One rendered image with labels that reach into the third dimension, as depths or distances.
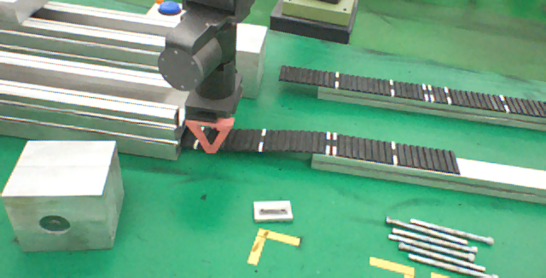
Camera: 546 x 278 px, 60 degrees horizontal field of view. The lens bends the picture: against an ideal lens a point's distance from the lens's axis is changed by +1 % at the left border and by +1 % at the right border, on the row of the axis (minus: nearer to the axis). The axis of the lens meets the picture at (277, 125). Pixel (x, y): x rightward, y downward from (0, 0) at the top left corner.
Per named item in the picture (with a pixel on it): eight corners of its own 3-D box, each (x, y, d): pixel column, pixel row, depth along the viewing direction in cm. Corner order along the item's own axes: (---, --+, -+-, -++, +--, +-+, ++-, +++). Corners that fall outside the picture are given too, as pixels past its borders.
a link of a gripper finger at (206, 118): (184, 159, 69) (182, 107, 63) (196, 130, 75) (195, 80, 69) (229, 165, 69) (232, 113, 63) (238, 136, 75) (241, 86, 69)
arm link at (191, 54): (258, -28, 57) (193, -42, 59) (216, 4, 48) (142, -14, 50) (252, 59, 64) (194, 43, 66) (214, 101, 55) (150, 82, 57)
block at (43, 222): (126, 181, 65) (119, 128, 59) (112, 249, 56) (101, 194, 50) (49, 182, 64) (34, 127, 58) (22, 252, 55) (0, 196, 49)
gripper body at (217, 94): (183, 116, 64) (182, 69, 60) (200, 78, 72) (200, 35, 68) (230, 122, 64) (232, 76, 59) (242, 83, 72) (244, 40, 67)
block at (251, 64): (265, 65, 93) (269, 20, 87) (255, 99, 84) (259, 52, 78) (221, 58, 94) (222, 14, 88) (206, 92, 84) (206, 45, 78)
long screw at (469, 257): (472, 257, 60) (474, 252, 59) (472, 263, 59) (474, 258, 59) (388, 235, 62) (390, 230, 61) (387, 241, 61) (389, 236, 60)
